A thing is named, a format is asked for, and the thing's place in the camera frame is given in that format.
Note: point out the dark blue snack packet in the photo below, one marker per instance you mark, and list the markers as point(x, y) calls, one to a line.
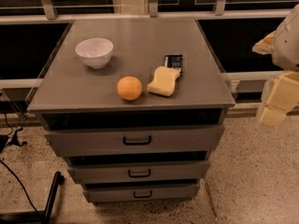
point(173, 61)

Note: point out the orange fruit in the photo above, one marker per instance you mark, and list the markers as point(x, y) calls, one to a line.
point(129, 88)

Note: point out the metal window railing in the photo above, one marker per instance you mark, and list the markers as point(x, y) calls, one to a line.
point(149, 6)

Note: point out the grey drawer cabinet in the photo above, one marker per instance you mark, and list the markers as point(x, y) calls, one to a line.
point(70, 66)

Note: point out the black metal stand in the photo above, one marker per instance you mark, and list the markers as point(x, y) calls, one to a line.
point(36, 217)

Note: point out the grey top drawer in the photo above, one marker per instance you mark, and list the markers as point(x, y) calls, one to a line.
point(91, 142)

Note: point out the grey drawer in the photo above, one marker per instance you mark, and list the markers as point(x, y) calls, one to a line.
point(141, 193)
point(138, 172)
point(91, 142)

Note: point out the grey middle drawer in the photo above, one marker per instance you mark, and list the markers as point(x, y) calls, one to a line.
point(138, 172)

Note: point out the yellow sponge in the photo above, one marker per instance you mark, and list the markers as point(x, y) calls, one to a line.
point(164, 81)

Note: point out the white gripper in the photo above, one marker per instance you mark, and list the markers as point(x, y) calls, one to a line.
point(288, 48)

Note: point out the grey bottom drawer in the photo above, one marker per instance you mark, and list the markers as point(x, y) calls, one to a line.
point(141, 193)

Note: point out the white ceramic bowl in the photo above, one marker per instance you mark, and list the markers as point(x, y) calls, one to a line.
point(95, 52)

